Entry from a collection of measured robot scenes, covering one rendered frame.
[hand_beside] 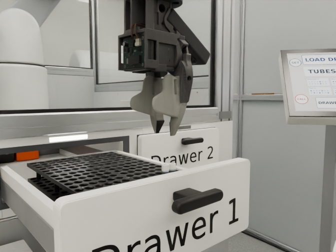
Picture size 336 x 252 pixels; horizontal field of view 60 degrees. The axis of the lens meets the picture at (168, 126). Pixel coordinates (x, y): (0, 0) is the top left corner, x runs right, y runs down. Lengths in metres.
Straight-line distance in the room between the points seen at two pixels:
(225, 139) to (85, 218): 0.72
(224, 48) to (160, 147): 0.39
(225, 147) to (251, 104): 1.27
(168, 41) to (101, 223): 0.26
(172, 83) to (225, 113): 0.53
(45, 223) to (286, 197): 1.87
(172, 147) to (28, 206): 0.43
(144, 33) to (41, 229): 0.28
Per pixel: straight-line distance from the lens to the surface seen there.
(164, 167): 0.47
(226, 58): 0.96
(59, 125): 0.63
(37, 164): 0.58
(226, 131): 0.96
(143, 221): 0.33
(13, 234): 0.65
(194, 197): 0.33
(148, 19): 0.43
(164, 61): 0.43
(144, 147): 0.71
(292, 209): 2.14
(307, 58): 1.19
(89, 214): 0.30
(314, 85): 1.10
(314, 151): 1.97
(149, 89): 0.48
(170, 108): 0.43
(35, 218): 0.43
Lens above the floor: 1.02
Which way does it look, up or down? 6 degrees down
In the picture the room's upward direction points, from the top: straight up
